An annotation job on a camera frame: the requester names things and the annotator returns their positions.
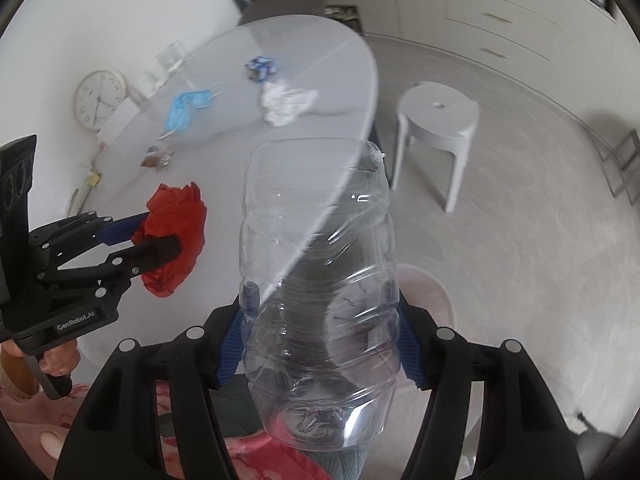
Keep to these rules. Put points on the dark grey object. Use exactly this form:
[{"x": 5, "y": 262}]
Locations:
[{"x": 595, "y": 445}]

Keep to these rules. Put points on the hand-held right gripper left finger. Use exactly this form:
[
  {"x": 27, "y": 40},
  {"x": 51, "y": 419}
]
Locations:
[{"x": 230, "y": 355}]

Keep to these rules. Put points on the red plastic sheet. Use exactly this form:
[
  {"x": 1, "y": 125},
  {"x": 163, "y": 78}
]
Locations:
[{"x": 177, "y": 210}]

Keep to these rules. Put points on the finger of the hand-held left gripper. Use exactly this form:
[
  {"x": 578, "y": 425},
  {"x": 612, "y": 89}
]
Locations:
[
  {"x": 155, "y": 252},
  {"x": 120, "y": 227}
]

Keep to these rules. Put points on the person's pink patterned garment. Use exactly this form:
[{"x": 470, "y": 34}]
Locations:
[{"x": 25, "y": 410}]

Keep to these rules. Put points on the brown silver wrapper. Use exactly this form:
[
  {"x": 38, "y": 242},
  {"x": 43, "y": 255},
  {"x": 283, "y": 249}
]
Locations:
[{"x": 157, "y": 156}]

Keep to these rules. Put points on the person's left hand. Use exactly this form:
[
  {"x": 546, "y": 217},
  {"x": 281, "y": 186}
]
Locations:
[{"x": 62, "y": 360}]

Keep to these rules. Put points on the low shoe shelf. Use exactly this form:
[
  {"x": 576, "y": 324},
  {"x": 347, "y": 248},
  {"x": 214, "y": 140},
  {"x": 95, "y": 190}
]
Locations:
[{"x": 342, "y": 12}]

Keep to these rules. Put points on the round white clock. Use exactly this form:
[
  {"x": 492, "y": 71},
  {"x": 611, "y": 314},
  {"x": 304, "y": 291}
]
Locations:
[{"x": 100, "y": 100}]

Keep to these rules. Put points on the blue face mask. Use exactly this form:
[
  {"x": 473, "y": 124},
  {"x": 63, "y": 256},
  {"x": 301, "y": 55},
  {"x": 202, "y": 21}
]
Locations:
[{"x": 187, "y": 107}]

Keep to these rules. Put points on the pink translucent waste bin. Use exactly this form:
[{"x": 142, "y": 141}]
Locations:
[{"x": 430, "y": 295}]

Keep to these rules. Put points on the white paper sheets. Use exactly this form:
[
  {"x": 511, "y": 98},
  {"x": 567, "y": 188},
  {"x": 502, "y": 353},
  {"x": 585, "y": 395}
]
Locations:
[{"x": 80, "y": 197}]

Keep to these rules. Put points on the grey plastic stool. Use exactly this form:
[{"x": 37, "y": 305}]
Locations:
[{"x": 437, "y": 115}]

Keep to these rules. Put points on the blue wrapper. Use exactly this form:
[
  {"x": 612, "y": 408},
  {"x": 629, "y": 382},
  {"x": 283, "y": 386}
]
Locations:
[{"x": 261, "y": 66}]

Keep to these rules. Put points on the yellow binder clip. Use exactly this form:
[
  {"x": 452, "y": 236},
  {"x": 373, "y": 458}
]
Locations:
[{"x": 94, "y": 178}]

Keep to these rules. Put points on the white tissue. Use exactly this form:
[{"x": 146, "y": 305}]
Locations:
[{"x": 285, "y": 102}]

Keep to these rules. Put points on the small grey side stool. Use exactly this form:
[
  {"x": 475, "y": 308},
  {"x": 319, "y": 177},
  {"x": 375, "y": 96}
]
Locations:
[{"x": 625, "y": 160}]

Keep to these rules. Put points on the clear plastic bottle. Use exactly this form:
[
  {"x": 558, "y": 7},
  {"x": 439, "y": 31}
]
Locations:
[{"x": 320, "y": 310}]

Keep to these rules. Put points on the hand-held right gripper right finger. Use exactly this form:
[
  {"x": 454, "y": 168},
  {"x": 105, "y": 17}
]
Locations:
[{"x": 410, "y": 355}]

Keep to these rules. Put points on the clear glass mug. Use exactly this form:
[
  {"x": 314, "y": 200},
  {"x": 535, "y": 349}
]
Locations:
[{"x": 172, "y": 57}]

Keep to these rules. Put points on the white card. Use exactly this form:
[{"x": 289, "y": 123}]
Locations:
[{"x": 115, "y": 122}]

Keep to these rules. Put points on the grey chair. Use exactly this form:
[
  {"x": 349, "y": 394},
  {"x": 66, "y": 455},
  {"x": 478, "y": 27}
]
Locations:
[{"x": 287, "y": 2}]

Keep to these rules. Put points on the person's grey trouser leg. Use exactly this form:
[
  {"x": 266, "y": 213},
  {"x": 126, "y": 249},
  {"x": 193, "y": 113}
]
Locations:
[{"x": 232, "y": 410}]

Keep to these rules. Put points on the person's grey slipper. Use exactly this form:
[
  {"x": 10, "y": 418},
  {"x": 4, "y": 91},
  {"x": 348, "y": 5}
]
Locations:
[{"x": 350, "y": 462}]

